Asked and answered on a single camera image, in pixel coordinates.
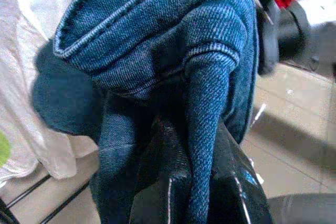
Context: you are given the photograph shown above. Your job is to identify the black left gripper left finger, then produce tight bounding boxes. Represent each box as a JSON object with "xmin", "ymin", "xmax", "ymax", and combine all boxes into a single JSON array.
[{"xmin": 131, "ymin": 119, "xmax": 194, "ymax": 224}]

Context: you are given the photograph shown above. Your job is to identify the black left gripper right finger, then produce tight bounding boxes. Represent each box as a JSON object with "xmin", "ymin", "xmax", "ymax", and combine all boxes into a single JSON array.
[{"xmin": 212, "ymin": 121, "xmax": 274, "ymax": 224}]

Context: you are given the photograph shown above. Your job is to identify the blue denim jacket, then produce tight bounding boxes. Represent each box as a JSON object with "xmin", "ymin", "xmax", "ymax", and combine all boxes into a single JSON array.
[{"xmin": 33, "ymin": 0, "xmax": 260, "ymax": 224}]

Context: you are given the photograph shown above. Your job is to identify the chrome and black clothes rack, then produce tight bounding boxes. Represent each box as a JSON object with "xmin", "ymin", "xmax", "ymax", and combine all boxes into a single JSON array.
[{"xmin": 0, "ymin": 174, "xmax": 90, "ymax": 224}]

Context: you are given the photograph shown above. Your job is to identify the beige jacket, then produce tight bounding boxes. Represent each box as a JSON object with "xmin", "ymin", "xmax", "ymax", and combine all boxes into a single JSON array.
[{"xmin": 0, "ymin": 0, "xmax": 99, "ymax": 183}]

